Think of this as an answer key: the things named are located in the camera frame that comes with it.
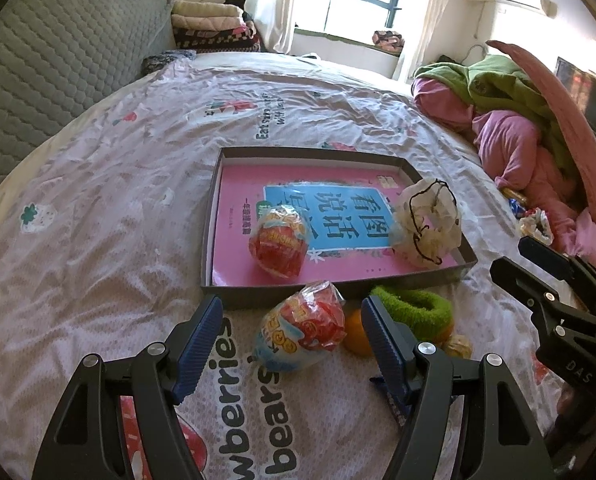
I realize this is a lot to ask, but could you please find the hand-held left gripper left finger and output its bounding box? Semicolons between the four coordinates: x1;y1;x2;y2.
30;295;224;480

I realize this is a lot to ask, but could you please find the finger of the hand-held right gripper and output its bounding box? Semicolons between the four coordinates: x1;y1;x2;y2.
518;236;596;311
489;256;596;356

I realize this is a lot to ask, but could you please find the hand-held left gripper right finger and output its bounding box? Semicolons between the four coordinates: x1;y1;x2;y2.
360;295;554;480

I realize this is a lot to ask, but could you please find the green fuzzy ring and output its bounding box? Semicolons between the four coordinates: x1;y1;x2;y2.
370;285;455;343

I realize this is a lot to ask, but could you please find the brown walnut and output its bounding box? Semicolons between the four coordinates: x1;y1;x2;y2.
442;334;473;360

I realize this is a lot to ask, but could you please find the grey cardboard box tray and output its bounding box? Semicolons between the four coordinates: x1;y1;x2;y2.
200;146;479;311

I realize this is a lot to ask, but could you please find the red and blue snack bag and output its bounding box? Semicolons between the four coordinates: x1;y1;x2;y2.
250;281;348;373

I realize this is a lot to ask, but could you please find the mostly red snack bag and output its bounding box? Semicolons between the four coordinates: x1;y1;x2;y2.
248;206;313;280

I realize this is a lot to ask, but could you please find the pile of pink green bedding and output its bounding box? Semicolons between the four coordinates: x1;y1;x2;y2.
411;77;596;281

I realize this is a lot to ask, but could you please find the pink and blue book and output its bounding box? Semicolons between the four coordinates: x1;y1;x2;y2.
210;162;459;286

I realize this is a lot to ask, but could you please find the dusty pink cushion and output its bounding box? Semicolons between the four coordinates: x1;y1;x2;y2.
485;40;596;241

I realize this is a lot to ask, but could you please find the green garment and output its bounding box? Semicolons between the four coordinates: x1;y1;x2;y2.
415;55;579;181

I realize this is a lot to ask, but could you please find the white curtain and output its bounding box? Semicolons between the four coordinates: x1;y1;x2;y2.
393;0;474;81
248;0;305;56

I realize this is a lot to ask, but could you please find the patterned bag on sill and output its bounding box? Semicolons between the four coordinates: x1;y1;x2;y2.
372;30;405;52

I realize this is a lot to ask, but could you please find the dark floral pillow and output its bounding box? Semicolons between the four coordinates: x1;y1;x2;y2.
143;50;197;74

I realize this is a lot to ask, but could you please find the dark patterned folded blanket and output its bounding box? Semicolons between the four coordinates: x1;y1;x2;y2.
173;21;264;54

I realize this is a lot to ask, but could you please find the grey quilted headboard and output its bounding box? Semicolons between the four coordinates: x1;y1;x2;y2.
0;0;176;211

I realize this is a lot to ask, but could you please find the cream folded blanket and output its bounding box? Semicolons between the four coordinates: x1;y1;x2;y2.
172;0;244;19

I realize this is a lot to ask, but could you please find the white drawstring pouch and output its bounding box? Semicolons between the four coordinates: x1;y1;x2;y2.
390;179;464;267

